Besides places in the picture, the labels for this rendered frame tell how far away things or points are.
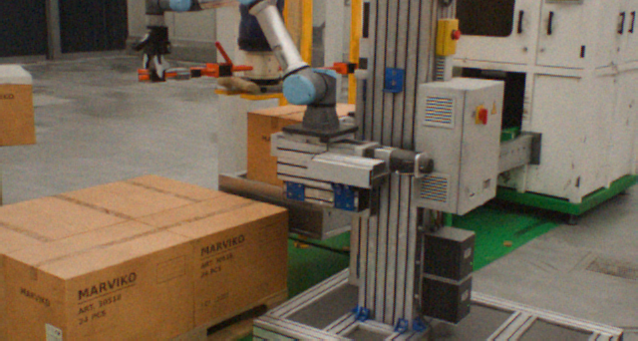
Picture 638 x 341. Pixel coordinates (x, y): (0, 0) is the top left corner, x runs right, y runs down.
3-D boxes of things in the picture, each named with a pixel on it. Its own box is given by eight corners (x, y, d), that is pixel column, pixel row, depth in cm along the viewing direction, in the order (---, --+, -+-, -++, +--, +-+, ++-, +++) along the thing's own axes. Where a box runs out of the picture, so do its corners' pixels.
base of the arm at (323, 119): (346, 126, 307) (347, 101, 304) (326, 131, 294) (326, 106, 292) (315, 122, 315) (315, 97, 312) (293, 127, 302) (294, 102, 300)
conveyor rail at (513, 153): (523, 161, 546) (525, 134, 542) (530, 162, 543) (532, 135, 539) (317, 236, 370) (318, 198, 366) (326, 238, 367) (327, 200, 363)
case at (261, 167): (320, 169, 445) (322, 100, 436) (376, 180, 420) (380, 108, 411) (246, 187, 400) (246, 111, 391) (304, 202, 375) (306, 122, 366)
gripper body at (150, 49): (171, 55, 321) (170, 26, 319) (154, 56, 315) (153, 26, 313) (160, 54, 327) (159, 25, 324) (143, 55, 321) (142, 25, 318)
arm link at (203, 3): (290, -29, 304) (192, -11, 328) (276, -30, 294) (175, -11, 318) (294, 1, 305) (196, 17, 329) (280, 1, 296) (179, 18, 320)
